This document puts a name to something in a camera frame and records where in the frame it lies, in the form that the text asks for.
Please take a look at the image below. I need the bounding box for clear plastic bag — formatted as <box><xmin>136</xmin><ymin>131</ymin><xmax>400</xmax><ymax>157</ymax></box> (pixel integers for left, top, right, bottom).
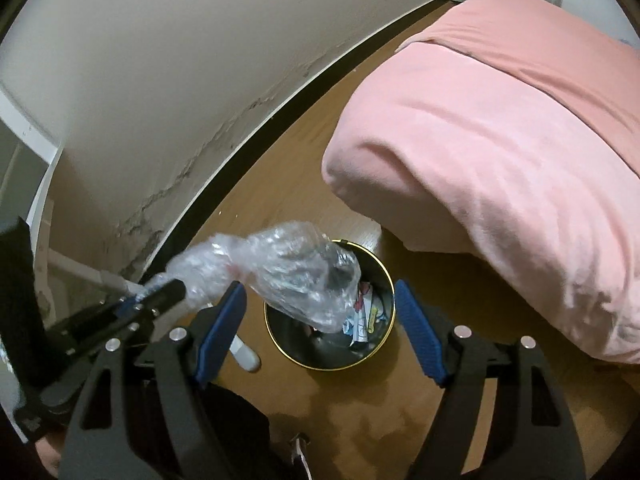
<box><xmin>167</xmin><ymin>220</ymin><xmax>362</xmax><ymax>333</ymax></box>

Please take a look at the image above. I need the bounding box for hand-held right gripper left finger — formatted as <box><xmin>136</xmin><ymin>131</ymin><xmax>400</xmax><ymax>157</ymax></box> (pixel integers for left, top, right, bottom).
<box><xmin>59</xmin><ymin>282</ymin><xmax>247</xmax><ymax>480</ymax></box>

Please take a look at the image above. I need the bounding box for pink blanket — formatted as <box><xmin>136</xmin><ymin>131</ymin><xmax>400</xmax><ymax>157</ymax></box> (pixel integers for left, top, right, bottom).
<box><xmin>321</xmin><ymin>0</ymin><xmax>640</xmax><ymax>365</ymax></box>

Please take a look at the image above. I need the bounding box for black trash bin gold rim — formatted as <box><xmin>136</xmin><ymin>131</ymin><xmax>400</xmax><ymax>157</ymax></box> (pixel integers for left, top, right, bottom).
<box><xmin>263</xmin><ymin>240</ymin><xmax>397</xmax><ymax>372</ymax></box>

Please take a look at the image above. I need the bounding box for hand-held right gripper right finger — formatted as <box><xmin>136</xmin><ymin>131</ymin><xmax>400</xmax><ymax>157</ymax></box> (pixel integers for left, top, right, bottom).
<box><xmin>394</xmin><ymin>280</ymin><xmax>586</xmax><ymax>480</ymax></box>

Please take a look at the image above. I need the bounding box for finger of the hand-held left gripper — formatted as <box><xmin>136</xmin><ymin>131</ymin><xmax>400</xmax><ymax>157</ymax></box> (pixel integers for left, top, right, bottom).
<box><xmin>65</xmin><ymin>280</ymin><xmax>187</xmax><ymax>356</ymax></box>
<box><xmin>47</xmin><ymin>272</ymin><xmax>173</xmax><ymax>333</ymax></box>

